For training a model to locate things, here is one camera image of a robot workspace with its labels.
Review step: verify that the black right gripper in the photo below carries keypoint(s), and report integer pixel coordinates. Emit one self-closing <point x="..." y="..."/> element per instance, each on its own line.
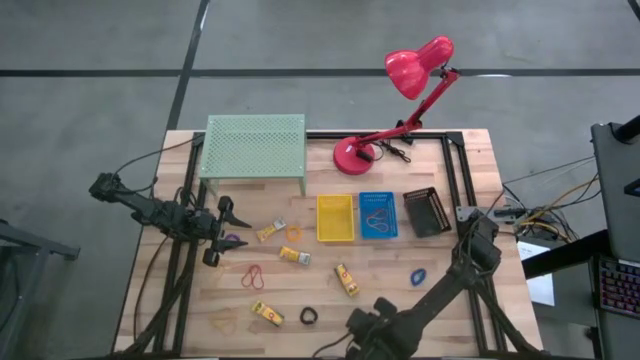
<point x="380" y="335"/>

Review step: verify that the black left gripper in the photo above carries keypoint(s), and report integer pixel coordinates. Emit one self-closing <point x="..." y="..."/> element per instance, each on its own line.
<point x="212" y="227"/>

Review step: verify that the clear-ended yellow crayon pack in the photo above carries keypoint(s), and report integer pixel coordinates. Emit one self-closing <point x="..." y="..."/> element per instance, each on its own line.
<point x="267" y="232"/>
<point x="292" y="255"/>

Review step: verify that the orange coil wristband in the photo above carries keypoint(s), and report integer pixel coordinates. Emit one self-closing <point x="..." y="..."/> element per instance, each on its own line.
<point x="287" y="231"/>

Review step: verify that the yellow crayon box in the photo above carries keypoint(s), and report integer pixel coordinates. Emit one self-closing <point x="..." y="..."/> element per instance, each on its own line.
<point x="346" y="280"/>
<point x="267" y="313"/>

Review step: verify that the blue coil wristband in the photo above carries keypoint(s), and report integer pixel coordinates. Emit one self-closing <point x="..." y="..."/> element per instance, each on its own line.
<point x="413" y="279"/>

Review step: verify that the tan rubber band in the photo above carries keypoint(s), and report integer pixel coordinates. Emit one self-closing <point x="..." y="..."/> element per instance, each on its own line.
<point x="382" y="230"/>

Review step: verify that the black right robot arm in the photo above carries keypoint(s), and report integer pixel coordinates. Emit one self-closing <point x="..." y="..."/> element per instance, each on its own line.
<point x="440" y="295"/>

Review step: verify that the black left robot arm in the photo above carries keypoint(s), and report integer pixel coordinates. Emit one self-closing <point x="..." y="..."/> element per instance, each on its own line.
<point x="150" y="207"/>

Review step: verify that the red desk lamp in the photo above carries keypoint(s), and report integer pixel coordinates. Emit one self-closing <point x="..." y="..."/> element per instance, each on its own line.
<point x="354" y="157"/>

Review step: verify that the purple coil wristband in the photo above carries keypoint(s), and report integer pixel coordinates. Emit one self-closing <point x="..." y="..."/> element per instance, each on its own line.
<point x="232" y="236"/>

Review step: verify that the black coil wristband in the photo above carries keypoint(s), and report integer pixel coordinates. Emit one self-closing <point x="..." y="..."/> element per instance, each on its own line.
<point x="302" y="316"/>

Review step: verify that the green perforated metal shelf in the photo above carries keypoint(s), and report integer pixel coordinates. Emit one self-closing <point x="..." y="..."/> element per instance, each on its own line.
<point x="252" y="145"/>

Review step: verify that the yellow plastic basket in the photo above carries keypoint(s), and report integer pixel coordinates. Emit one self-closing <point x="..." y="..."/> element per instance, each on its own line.
<point x="335" y="217"/>

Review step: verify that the black plastic basket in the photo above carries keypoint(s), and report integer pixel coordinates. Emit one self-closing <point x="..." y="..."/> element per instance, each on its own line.
<point x="425" y="212"/>

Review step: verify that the blue plastic basket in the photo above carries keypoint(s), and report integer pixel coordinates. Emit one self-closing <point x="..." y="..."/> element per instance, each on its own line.
<point x="367" y="200"/>

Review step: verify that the white paper sheet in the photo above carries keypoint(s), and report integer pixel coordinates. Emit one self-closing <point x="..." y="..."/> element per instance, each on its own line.
<point x="542" y="290"/>

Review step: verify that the grey metal table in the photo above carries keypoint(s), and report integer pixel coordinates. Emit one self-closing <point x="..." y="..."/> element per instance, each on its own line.
<point x="30" y="247"/>

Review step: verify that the backlit keyboard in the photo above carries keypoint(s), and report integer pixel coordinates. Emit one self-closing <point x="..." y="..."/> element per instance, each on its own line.
<point x="620" y="287"/>

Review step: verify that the black stand pole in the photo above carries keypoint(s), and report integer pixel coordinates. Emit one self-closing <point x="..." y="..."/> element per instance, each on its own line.
<point x="627" y="131"/>

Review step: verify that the black aluminium rig frame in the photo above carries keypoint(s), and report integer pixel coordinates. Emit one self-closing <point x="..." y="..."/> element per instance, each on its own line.
<point x="325" y="134"/>

